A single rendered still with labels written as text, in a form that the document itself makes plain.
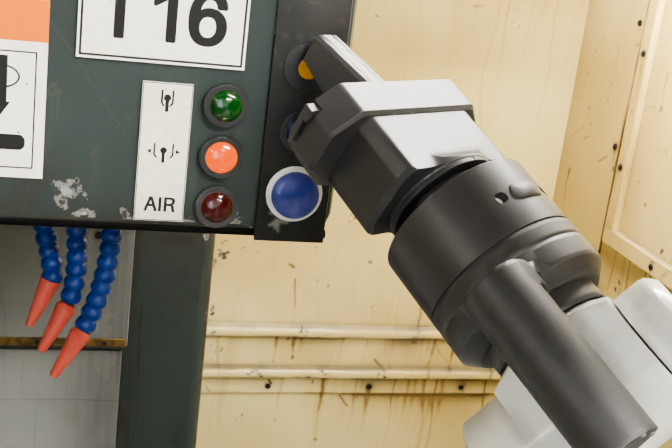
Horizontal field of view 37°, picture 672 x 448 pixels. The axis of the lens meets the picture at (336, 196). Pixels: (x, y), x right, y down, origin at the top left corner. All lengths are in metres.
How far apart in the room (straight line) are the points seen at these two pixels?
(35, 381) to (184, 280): 0.23
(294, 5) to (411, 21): 1.11
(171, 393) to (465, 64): 0.75
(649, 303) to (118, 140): 0.32
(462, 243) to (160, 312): 0.93
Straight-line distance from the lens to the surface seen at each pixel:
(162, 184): 0.63
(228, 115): 0.62
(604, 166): 1.73
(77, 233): 0.82
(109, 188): 0.63
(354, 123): 0.52
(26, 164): 0.62
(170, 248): 1.36
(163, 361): 1.42
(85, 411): 1.41
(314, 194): 0.63
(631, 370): 0.48
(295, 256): 1.77
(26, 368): 1.38
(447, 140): 0.55
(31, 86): 0.61
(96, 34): 0.61
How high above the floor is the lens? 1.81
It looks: 16 degrees down
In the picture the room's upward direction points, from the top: 7 degrees clockwise
